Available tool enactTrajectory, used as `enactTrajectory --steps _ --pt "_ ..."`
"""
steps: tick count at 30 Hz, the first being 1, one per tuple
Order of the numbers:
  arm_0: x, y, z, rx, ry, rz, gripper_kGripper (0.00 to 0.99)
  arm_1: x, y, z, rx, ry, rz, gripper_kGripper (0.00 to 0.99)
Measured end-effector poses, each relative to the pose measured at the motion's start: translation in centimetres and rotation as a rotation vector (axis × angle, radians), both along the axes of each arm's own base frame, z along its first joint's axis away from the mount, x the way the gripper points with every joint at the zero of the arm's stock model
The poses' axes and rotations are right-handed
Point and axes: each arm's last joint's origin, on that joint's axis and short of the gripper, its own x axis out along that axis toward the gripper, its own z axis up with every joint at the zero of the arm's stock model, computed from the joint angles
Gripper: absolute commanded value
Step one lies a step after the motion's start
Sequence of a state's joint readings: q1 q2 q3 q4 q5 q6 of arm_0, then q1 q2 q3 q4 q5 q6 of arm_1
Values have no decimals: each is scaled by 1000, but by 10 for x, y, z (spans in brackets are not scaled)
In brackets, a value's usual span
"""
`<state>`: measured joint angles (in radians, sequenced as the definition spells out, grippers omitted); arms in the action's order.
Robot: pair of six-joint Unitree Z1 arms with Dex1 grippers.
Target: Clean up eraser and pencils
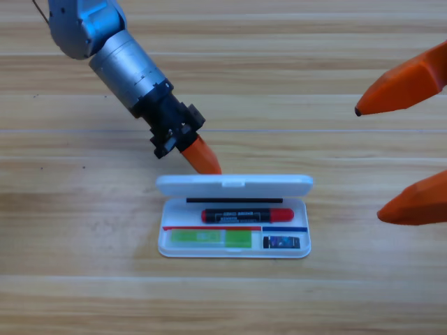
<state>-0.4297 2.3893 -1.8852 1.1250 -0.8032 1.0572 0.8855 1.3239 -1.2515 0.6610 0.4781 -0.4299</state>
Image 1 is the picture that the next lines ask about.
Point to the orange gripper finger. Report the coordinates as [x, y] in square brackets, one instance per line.
[419, 206]
[408, 85]

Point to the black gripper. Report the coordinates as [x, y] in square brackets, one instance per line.
[167, 118]

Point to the white Unitree pencil case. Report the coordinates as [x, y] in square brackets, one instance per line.
[195, 185]

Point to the black marker with red caps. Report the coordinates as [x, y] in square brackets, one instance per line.
[244, 215]

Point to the green and white glue stick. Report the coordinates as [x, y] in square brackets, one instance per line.
[209, 239]

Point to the dark sleeved eraser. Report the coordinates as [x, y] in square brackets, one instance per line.
[282, 242]

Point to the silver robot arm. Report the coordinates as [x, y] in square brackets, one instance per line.
[118, 59]

